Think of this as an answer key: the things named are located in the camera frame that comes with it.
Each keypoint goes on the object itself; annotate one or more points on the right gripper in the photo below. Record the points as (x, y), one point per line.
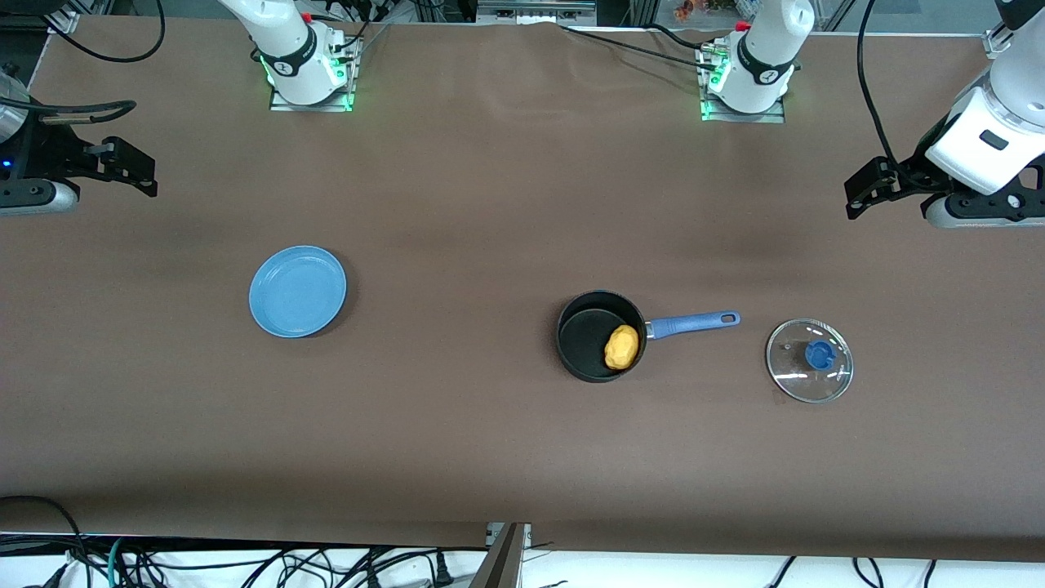
(51, 154)

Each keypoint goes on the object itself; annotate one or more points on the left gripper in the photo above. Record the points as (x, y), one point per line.
(912, 172)

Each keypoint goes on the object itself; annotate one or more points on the glass lid with blue knob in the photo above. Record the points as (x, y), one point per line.
(808, 361)

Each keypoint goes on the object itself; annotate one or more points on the yellow potato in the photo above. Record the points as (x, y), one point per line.
(621, 347)

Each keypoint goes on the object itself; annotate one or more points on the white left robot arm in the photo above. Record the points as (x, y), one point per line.
(763, 49)

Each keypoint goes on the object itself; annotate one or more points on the blue round plate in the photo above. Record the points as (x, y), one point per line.
(298, 291)

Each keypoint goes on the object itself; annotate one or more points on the black power plug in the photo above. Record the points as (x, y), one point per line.
(442, 570)

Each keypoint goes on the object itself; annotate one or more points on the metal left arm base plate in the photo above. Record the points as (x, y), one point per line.
(771, 116)

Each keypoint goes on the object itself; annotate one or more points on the aluminium corner bracket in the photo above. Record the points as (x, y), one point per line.
(998, 42)
(65, 22)

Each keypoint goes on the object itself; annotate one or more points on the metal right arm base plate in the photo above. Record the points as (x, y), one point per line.
(282, 104)

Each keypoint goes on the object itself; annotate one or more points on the grey aluminium frame rail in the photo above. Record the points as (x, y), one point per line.
(535, 10)

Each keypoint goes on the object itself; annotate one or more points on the aluminium frame strut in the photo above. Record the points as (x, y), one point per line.
(506, 559)

